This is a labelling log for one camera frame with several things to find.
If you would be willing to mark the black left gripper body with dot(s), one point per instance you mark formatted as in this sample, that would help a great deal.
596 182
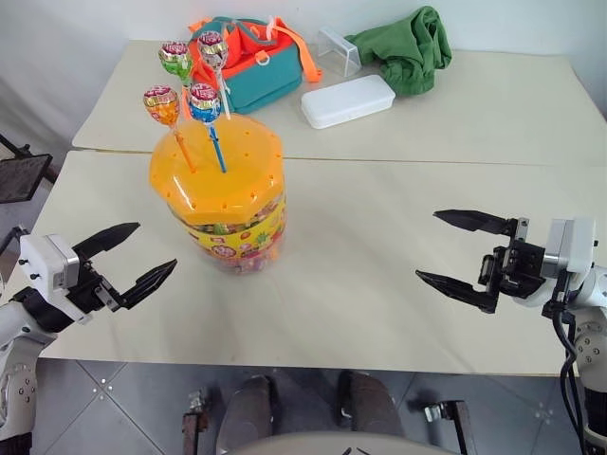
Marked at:
92 286

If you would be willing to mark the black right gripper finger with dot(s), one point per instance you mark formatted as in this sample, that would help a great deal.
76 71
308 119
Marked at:
457 288
479 222

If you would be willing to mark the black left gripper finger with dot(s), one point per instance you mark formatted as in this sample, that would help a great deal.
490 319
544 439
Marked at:
144 286
106 237

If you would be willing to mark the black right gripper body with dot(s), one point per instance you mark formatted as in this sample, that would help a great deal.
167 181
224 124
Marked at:
519 267

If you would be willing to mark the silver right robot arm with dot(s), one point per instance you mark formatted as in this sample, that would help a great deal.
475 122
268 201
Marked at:
593 351

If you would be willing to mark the yellow-lidded lollipop jar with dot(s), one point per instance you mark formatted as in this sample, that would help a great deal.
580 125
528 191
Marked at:
223 199

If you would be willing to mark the orange wrapped lollipop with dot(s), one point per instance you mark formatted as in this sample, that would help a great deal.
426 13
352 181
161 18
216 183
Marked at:
161 106

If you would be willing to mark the blue wrapped lollipop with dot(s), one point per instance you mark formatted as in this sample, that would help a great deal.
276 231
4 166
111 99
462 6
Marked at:
204 104

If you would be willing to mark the green wrapped lollipop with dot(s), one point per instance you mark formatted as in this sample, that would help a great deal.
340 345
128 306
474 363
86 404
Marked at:
174 59

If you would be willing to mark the pink silver wrapped lollipop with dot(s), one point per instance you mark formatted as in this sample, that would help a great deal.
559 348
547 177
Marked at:
212 49

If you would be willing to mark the black metal chair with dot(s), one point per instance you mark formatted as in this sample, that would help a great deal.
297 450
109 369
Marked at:
21 177

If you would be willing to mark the rusty metal stand leg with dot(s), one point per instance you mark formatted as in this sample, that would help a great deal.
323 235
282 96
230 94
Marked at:
194 426
455 424

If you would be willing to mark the dark rounded shape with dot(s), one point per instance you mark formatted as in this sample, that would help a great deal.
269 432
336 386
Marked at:
367 407
249 412

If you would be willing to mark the white rectangular plastic box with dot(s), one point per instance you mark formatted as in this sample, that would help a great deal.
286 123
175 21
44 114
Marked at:
348 100

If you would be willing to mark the green cloth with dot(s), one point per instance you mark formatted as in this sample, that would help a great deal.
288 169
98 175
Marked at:
408 57

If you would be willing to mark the grey robot torso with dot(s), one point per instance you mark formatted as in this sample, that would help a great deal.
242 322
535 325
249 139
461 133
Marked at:
332 445

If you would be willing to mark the clear plastic box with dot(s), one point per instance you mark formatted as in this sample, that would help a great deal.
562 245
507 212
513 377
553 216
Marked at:
339 52

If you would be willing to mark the teal and orange bag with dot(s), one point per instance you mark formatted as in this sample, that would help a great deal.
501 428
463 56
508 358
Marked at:
265 78

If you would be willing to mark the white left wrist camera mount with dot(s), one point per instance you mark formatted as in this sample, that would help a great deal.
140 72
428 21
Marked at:
42 265

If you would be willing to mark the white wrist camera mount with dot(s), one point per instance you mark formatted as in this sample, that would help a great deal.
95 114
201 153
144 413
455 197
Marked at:
571 246
42 265

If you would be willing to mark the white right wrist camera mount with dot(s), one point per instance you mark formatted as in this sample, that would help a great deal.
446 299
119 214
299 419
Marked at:
571 246

